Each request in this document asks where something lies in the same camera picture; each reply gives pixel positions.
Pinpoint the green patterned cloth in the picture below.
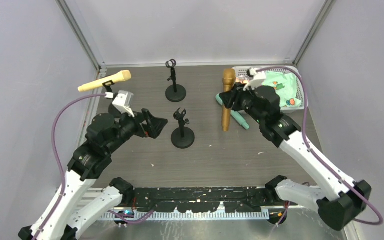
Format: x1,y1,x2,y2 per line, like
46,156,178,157
262,71,302,108

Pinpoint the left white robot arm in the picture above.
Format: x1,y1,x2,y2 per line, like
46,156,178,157
18,108,168,240

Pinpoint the white plastic basket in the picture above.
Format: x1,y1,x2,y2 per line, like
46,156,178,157
233,65,308,114

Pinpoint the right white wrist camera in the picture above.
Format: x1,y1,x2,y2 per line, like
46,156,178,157
243,68,267,91

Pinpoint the gold microphone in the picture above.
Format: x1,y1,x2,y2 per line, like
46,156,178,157
220,68,236,132

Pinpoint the beige microphone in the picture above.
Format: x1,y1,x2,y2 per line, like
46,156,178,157
77,70,132,92

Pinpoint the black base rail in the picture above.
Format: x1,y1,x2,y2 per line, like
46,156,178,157
118,186,285,213

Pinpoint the mint green microphone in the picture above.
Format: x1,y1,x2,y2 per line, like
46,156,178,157
215,93,250,130

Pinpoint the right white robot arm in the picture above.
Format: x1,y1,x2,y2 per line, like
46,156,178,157
219,84,372,231

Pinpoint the black mic stand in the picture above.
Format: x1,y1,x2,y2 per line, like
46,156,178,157
165,59,187,103
102,81,123,118
171,107,195,149

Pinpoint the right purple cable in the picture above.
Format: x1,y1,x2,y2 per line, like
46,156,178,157
256,66,384,226

